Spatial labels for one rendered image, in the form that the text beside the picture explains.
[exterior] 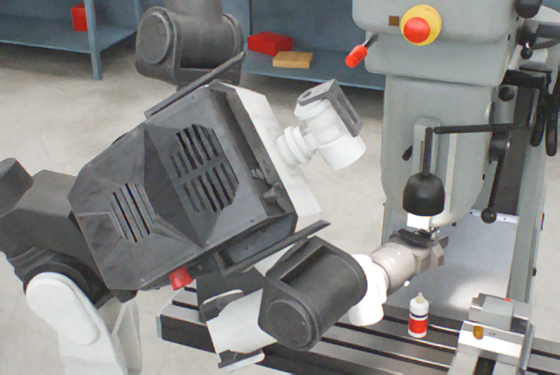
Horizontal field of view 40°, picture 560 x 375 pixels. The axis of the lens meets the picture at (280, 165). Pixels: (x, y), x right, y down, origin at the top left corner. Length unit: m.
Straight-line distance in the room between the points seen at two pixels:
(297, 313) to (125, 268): 0.25
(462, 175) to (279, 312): 0.51
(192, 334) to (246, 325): 0.64
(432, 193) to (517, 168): 0.66
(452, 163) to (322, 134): 0.36
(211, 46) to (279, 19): 5.05
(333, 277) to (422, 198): 0.25
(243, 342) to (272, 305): 0.18
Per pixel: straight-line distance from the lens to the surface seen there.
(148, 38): 1.20
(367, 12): 1.26
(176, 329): 1.91
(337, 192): 4.40
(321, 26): 6.14
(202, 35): 1.20
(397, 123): 1.45
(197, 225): 1.04
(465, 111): 1.42
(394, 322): 1.86
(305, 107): 1.15
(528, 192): 2.00
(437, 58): 1.35
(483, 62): 1.34
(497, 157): 1.56
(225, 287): 1.83
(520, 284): 2.15
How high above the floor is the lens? 2.10
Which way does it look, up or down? 26 degrees down
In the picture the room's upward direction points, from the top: 1 degrees counter-clockwise
